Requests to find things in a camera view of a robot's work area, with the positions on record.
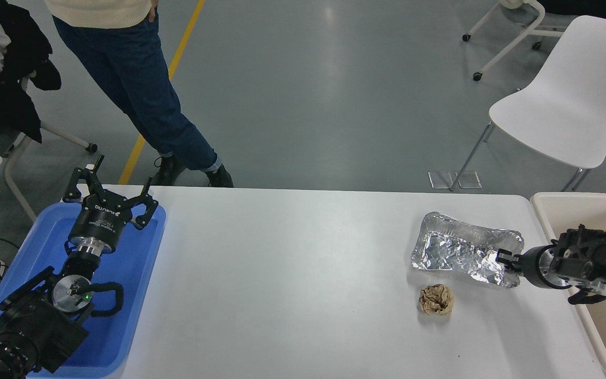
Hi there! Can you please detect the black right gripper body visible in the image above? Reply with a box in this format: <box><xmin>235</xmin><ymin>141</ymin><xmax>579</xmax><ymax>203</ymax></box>
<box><xmin>521</xmin><ymin>245</ymin><xmax>550</xmax><ymax>288</ymax></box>

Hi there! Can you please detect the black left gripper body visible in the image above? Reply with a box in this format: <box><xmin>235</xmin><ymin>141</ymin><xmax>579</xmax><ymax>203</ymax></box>
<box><xmin>70</xmin><ymin>195</ymin><xmax>137</xmax><ymax>249</ymax></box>

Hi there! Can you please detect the silver foil tray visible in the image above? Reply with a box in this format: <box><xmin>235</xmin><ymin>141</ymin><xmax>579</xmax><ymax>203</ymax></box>
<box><xmin>411</xmin><ymin>212</ymin><xmax>524</xmax><ymax>288</ymax></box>

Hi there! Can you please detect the clear floor plate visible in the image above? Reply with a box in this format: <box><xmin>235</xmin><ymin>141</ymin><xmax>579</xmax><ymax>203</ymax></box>
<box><xmin>428</xmin><ymin>171</ymin><xmax>457</xmax><ymax>190</ymax></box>
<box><xmin>456</xmin><ymin>171</ymin><xmax>482</xmax><ymax>189</ymax></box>

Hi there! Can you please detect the blue plastic tray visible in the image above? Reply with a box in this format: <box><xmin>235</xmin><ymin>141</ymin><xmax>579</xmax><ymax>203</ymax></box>
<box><xmin>0</xmin><ymin>202</ymin><xmax>167</xmax><ymax>378</ymax></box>

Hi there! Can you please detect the white-legged swivel chair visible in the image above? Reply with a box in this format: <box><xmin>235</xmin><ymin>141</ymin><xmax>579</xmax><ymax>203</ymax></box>
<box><xmin>0</xmin><ymin>76</ymin><xmax>98</xmax><ymax>223</ymax></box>

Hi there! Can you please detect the crumpled tan paper ball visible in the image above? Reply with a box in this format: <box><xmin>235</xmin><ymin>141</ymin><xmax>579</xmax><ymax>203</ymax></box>
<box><xmin>418</xmin><ymin>284</ymin><xmax>455</xmax><ymax>316</ymax></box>

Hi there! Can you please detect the standing person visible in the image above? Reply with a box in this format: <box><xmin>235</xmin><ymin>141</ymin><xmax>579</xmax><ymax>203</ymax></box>
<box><xmin>44</xmin><ymin>0</ymin><xmax>234</xmax><ymax>188</ymax></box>

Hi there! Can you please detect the black jacket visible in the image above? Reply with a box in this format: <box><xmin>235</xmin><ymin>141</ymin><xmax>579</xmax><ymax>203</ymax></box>
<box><xmin>0</xmin><ymin>0</ymin><xmax>62</xmax><ymax>144</ymax></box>

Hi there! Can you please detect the white shell chair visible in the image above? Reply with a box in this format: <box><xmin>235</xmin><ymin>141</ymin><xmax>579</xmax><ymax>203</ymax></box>
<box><xmin>449</xmin><ymin>15</ymin><xmax>606</xmax><ymax>192</ymax></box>

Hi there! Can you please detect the white rolling chair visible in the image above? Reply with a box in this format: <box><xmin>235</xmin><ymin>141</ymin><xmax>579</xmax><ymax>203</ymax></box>
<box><xmin>462</xmin><ymin>0</ymin><xmax>572</xmax><ymax>82</ymax></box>

